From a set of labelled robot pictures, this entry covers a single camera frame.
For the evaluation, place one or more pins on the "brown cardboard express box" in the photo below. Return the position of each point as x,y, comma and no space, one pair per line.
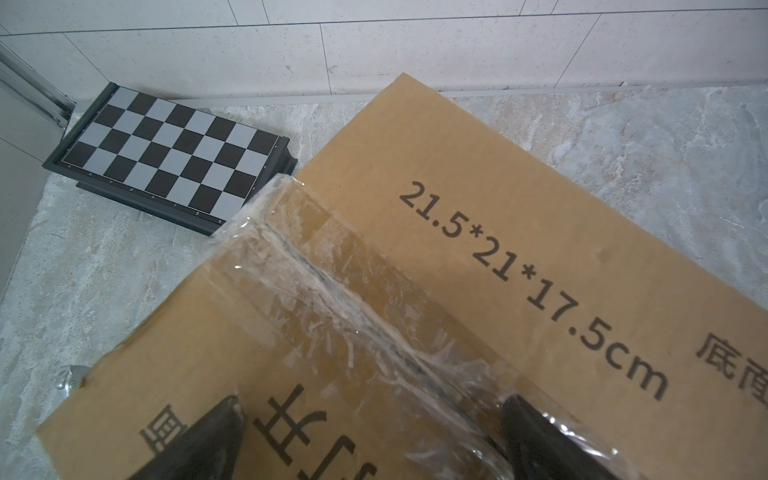
657,356

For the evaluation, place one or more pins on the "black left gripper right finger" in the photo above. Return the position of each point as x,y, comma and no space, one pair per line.
536,449

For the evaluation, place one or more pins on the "black white chessboard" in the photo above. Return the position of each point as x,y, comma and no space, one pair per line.
183,165

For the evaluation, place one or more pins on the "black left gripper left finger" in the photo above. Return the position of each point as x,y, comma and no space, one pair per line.
207,450

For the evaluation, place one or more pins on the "clear packing tape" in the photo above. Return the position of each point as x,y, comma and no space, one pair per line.
300,280

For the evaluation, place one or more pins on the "aluminium corner post left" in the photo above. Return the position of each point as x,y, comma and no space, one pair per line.
23,82

